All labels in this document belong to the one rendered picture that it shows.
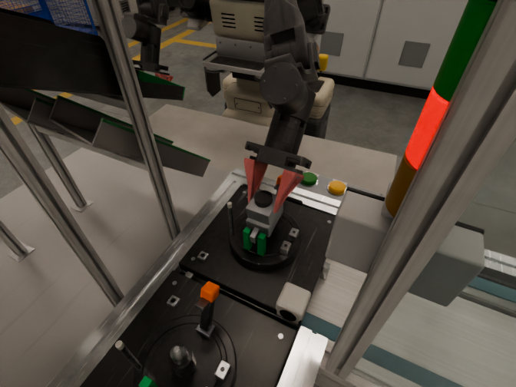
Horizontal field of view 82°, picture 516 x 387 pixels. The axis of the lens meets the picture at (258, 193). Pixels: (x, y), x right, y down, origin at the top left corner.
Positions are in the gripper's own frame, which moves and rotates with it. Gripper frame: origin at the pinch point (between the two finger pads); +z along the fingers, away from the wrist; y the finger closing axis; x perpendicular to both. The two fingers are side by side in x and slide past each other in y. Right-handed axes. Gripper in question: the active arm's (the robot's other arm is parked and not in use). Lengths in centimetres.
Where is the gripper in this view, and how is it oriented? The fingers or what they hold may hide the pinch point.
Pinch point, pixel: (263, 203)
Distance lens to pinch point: 50.6
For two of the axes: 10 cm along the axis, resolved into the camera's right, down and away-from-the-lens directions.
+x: 3.5, 0.1, 9.4
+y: 8.9, 3.1, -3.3
